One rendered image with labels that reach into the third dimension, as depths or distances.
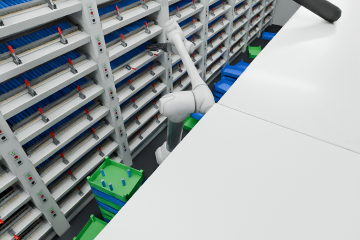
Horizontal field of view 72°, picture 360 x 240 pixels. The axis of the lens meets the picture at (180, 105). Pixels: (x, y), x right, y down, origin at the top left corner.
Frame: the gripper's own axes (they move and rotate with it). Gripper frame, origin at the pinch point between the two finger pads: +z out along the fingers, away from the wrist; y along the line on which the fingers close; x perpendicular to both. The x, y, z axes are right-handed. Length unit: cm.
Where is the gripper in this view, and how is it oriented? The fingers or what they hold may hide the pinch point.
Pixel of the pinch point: (149, 46)
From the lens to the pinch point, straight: 209.1
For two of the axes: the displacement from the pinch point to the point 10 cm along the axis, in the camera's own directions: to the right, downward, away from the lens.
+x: -1.9, -8.3, -5.2
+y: 5.5, -5.3, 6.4
